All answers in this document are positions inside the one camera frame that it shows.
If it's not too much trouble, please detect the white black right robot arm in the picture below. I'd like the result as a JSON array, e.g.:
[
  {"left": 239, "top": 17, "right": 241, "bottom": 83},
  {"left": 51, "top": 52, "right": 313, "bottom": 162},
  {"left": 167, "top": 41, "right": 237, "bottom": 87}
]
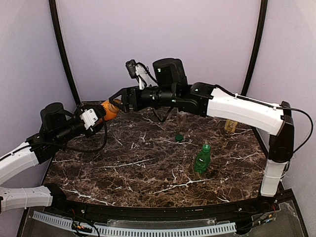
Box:
[{"left": 109, "top": 58, "right": 294, "bottom": 197}]

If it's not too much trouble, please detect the black front table rail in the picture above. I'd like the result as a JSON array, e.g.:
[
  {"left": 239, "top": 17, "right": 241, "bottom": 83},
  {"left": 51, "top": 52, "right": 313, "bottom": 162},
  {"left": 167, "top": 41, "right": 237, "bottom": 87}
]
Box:
[{"left": 44, "top": 189, "right": 294, "bottom": 223}]

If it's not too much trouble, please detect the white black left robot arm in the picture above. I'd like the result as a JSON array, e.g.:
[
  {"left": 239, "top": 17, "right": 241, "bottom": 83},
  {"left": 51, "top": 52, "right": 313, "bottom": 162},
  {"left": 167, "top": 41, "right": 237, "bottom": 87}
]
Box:
[{"left": 0, "top": 102, "right": 107, "bottom": 212}]

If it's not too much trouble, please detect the black left frame post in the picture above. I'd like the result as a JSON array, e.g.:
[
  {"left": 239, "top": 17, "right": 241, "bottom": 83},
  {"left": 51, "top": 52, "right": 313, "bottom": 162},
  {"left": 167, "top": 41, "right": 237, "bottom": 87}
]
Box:
[{"left": 48, "top": 0, "right": 81, "bottom": 106}]

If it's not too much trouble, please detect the dark green bottle cap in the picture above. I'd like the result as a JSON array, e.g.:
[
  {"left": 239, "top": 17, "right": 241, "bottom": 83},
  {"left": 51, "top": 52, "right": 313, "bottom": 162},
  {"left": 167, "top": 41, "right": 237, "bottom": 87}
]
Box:
[{"left": 175, "top": 134, "right": 184, "bottom": 142}]

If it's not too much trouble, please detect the white slotted cable duct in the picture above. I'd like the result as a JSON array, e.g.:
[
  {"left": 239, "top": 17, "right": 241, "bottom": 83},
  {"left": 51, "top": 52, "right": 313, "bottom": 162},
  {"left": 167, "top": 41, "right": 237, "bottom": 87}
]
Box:
[{"left": 32, "top": 211, "right": 237, "bottom": 237}]

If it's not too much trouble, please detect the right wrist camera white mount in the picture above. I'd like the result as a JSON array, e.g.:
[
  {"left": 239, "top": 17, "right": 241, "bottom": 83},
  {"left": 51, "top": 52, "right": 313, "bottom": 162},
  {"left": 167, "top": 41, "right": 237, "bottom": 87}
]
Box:
[{"left": 125, "top": 59, "right": 152, "bottom": 90}]

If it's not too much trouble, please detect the black frame post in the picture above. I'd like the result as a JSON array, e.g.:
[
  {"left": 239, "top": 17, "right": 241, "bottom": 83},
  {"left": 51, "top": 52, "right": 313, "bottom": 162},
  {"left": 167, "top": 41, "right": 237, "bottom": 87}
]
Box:
[
  {"left": 48, "top": 0, "right": 81, "bottom": 106},
  {"left": 241, "top": 0, "right": 268, "bottom": 96}
]

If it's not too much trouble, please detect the orange juice bottle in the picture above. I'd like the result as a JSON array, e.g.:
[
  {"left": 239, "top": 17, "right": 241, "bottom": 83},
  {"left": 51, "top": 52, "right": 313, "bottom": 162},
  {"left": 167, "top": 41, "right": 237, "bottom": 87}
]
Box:
[{"left": 101, "top": 100, "right": 120, "bottom": 121}]

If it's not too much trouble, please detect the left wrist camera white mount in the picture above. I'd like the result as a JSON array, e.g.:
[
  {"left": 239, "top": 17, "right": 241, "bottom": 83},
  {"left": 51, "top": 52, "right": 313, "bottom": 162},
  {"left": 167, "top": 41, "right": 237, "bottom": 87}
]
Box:
[{"left": 79, "top": 109, "right": 98, "bottom": 130}]

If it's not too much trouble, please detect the green plastic soda bottle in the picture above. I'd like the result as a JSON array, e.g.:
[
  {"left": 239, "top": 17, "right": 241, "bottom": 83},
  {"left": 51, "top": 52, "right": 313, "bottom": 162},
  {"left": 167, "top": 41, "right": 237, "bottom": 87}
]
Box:
[{"left": 194, "top": 144, "right": 211, "bottom": 174}]

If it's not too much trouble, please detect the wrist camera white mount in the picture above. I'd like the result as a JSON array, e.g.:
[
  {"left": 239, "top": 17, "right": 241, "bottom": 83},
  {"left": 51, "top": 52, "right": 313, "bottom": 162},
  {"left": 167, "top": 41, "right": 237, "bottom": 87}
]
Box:
[
  {"left": 79, "top": 109, "right": 98, "bottom": 130},
  {"left": 125, "top": 59, "right": 152, "bottom": 90}
]

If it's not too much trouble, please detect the beige label tea bottle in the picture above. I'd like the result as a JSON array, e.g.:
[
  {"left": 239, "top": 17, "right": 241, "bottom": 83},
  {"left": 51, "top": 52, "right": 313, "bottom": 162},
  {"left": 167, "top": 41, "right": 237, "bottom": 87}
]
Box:
[{"left": 224, "top": 119, "right": 238, "bottom": 133}]

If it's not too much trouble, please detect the brown drink bottle white label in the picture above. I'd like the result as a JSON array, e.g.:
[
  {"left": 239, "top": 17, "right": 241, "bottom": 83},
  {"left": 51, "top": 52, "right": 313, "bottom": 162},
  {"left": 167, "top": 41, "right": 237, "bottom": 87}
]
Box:
[{"left": 176, "top": 110, "right": 187, "bottom": 127}]

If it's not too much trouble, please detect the black right frame post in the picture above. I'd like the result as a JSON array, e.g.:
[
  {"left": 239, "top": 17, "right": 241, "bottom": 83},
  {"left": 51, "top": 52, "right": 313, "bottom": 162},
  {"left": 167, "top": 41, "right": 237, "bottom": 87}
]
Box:
[{"left": 241, "top": 0, "right": 268, "bottom": 96}]

